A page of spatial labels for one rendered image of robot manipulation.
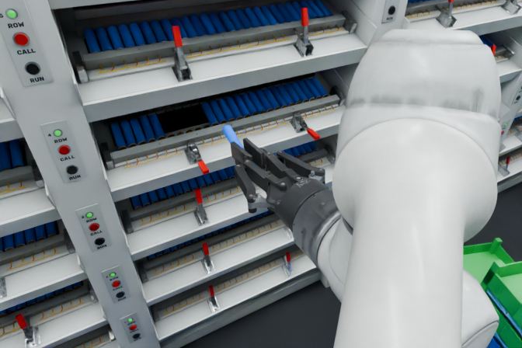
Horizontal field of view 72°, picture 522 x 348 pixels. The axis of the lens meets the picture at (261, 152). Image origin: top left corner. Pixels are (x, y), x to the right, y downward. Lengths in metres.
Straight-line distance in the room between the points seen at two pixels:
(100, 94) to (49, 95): 0.08
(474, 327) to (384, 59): 0.21
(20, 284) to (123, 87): 0.48
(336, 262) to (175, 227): 0.59
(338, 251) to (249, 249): 0.74
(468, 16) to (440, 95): 0.94
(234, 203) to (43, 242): 0.43
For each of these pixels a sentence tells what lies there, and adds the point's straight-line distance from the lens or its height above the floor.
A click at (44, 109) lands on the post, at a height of 0.93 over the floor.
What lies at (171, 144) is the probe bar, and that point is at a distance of 0.79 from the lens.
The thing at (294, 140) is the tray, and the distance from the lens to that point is 0.88.
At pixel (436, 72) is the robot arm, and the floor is 1.11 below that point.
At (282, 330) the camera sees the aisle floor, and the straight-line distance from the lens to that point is 1.37.
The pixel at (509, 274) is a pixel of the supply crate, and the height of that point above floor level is 0.41.
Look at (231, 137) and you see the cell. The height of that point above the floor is 0.84.
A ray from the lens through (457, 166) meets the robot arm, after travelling 0.24.
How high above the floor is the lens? 1.20
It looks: 36 degrees down
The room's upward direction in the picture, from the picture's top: straight up
